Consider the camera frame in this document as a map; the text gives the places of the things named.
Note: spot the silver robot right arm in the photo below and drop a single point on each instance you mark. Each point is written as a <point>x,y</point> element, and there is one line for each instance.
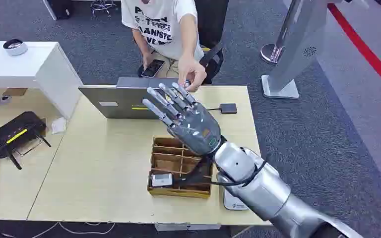
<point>266,193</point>

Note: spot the pale grey card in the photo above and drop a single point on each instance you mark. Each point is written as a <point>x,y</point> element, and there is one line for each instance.
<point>161,180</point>

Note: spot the white cabinet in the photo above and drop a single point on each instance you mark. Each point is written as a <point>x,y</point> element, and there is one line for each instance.
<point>46,70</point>

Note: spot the person's left hand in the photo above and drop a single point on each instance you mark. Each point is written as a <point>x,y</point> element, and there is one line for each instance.
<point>190,70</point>

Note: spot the grey round bowl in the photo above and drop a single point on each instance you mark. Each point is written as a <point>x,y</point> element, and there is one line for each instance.
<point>15,47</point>

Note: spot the white flat pad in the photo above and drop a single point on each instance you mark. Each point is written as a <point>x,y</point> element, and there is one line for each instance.
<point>234,203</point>

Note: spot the wooden card box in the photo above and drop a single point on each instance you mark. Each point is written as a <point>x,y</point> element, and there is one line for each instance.
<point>170,161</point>

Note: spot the silver laptop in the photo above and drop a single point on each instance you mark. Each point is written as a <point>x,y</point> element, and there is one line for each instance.
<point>118,101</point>

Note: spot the black router with antennas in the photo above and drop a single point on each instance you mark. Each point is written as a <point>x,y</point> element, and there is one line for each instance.
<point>13,131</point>

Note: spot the small black hub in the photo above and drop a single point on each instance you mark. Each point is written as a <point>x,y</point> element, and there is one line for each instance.
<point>228,108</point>

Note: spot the black smartphone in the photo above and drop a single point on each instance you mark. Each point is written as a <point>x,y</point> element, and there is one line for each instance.
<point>153,68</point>

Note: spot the black floor cabinet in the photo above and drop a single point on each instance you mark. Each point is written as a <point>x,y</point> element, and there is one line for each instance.
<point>59,7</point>

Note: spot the person's right hand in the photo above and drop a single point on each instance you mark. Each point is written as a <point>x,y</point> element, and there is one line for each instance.
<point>147,59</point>

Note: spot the black office chair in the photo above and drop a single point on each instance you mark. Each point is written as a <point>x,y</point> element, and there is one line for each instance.
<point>210,19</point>

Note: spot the chrome chair base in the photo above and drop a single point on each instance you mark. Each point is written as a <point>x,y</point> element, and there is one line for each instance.
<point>102,5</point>

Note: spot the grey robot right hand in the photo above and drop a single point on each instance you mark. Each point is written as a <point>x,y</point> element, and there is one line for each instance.
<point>195,126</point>

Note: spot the silver standing column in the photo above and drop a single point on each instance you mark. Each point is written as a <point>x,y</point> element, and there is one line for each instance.
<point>295,42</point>

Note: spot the crumpled white paper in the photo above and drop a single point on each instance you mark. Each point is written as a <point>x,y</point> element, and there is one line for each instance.
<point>59,125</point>

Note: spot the person in white shirt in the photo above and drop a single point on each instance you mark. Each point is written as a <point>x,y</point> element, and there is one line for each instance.
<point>159,26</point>

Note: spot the chrome round base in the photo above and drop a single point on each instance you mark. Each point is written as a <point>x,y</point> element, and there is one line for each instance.
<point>269,52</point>

